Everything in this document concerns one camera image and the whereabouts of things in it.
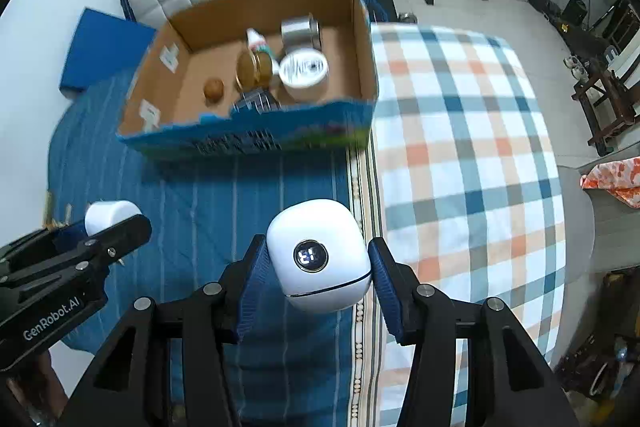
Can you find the brown walnut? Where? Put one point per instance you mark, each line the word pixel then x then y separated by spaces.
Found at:
pixel 214 89

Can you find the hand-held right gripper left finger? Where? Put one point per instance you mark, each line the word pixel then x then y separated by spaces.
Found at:
pixel 252 277

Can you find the amber tape roll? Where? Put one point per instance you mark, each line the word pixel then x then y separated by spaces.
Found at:
pixel 252 69

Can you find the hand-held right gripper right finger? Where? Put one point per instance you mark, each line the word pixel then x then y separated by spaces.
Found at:
pixel 387 287

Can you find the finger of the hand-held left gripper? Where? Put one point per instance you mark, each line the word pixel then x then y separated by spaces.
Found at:
pixel 125 232
pixel 65 235

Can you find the grey chair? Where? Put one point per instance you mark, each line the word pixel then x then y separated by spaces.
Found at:
pixel 580 232

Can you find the orange patterned cloth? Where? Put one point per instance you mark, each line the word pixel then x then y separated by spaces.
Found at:
pixel 615 177

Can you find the dark wooden chair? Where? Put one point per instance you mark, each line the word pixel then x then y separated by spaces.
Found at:
pixel 600 107

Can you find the person's left forearm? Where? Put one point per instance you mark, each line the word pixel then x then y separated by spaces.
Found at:
pixel 32 387

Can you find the black backpack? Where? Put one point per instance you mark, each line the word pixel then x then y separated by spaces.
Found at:
pixel 620 297

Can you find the black speaker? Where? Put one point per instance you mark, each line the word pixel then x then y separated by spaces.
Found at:
pixel 575 11

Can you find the white earbud case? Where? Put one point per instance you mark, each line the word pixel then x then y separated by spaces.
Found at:
pixel 320 227

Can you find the silver tape roll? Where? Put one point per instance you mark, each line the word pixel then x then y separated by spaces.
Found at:
pixel 299 32

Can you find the white shoe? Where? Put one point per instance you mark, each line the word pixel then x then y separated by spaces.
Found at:
pixel 570 63
pixel 582 72

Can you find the black round tin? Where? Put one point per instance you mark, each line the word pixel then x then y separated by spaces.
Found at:
pixel 255 103

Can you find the blue striped blanket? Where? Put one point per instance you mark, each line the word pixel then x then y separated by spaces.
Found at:
pixel 200 192

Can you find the white green dropper bottle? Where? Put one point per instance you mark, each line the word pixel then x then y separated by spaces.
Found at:
pixel 255 39

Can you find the white round tin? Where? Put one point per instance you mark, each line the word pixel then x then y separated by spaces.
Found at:
pixel 302 74

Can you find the steel dumbbell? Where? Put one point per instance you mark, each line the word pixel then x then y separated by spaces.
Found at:
pixel 407 17

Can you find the plaid blanket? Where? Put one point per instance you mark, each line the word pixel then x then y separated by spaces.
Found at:
pixel 450 147

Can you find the black metal frame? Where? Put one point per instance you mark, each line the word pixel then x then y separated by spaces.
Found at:
pixel 612 17

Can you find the small white cap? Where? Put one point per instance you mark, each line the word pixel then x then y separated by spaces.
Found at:
pixel 107 212

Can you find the cardboard box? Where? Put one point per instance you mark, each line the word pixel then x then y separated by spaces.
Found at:
pixel 185 72

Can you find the blue cushion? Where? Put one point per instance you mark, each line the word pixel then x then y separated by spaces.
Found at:
pixel 105 52

